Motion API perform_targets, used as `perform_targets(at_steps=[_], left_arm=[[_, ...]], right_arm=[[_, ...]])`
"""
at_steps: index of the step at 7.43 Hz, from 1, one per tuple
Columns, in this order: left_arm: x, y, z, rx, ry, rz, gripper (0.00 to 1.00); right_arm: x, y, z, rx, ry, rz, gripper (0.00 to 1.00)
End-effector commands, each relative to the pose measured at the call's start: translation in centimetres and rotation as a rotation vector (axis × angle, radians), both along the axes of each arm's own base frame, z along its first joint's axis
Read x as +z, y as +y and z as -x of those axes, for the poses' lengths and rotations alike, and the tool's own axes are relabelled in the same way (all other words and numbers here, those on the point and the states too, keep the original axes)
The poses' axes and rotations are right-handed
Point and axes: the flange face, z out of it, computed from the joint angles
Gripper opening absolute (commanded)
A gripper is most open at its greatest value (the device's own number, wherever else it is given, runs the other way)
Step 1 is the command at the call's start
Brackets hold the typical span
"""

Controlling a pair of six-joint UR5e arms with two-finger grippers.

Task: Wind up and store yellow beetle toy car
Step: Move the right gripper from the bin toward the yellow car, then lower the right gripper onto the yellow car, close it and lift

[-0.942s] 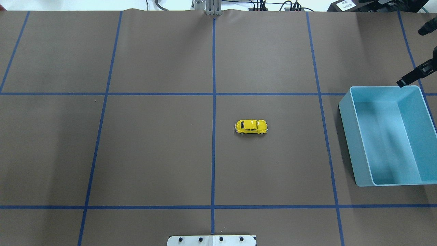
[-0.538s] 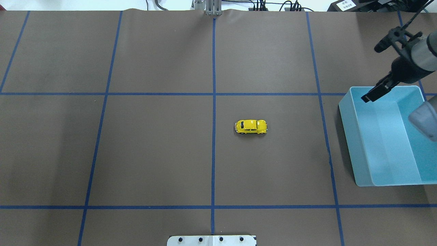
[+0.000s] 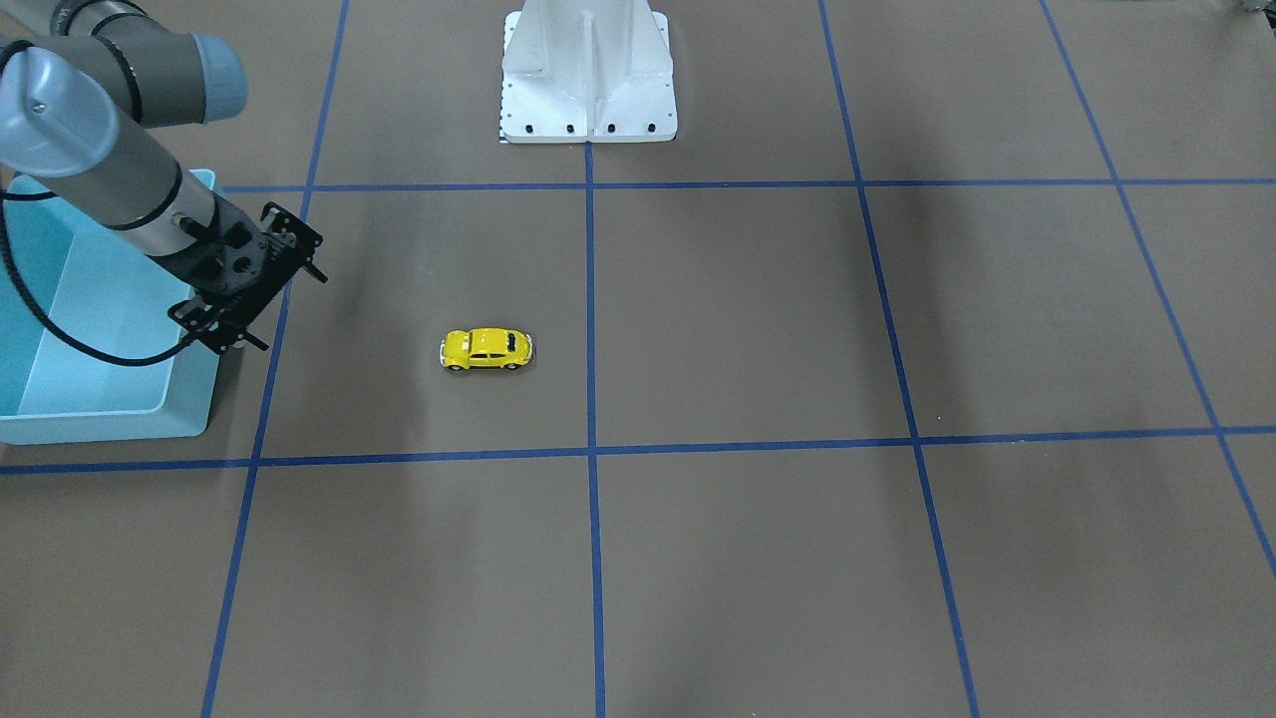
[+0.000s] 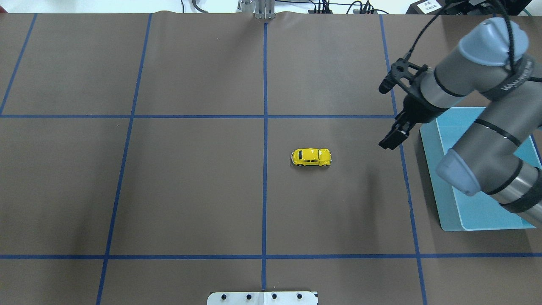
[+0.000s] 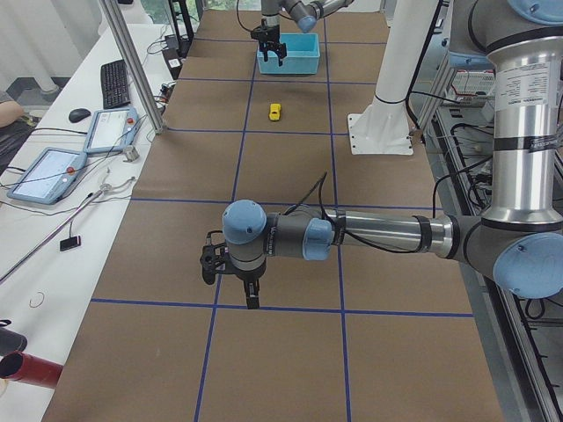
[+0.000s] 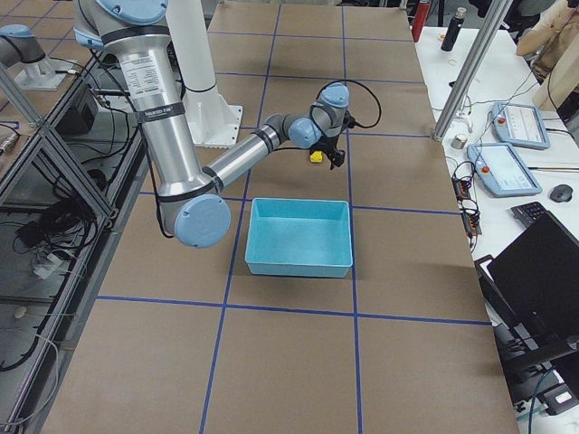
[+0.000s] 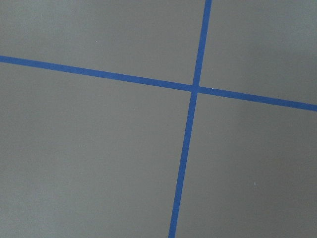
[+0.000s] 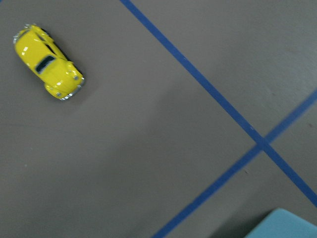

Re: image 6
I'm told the small silver cylinder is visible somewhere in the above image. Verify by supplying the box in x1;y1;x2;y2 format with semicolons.
451;134;469;149

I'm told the black laptop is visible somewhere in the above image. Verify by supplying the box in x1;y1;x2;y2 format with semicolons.
475;212;578;370

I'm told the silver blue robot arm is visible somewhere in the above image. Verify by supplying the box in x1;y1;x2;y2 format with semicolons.
74;1;353;248

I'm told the aluminium frame post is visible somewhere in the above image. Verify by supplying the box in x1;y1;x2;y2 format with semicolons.
432;0;512;142

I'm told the second grey robot arm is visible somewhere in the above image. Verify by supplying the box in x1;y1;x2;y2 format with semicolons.
1;24;67;91

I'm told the seated person beige top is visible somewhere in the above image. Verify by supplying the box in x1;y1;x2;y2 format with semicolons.
516;1;578;82

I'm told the black camera cable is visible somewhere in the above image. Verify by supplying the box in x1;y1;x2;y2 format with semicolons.
316;80;382;130

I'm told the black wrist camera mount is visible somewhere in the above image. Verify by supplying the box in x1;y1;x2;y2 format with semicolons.
341;111;356;131

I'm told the teach pendant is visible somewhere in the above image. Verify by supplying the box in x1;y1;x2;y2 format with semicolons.
467;143;543;198
491;101;551;150

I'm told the black keyboard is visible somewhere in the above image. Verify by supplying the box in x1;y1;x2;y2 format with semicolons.
510;202;547;228

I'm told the far teach pendant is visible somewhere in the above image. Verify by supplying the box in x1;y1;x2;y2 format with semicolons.
491;101;551;150

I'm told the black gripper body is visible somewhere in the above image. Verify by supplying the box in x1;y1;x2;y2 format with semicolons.
311;135;345;156

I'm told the white pedestal column base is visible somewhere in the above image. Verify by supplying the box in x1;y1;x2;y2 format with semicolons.
166;0;243;148

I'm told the black computer mouse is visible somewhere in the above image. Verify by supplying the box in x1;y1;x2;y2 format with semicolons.
549;184;574;203

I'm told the orange black electronics board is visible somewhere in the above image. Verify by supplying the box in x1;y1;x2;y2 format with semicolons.
451;161;481;240

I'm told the black water bottle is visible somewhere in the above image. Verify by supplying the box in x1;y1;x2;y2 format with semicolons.
441;7;467;52

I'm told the light blue plastic bin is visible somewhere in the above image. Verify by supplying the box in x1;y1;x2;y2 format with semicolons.
245;198;353;278

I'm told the yellow beetle toy car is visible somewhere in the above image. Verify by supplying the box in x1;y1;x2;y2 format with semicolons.
309;151;324;164

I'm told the near teach pendant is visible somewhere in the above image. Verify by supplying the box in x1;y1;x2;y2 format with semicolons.
467;143;543;198

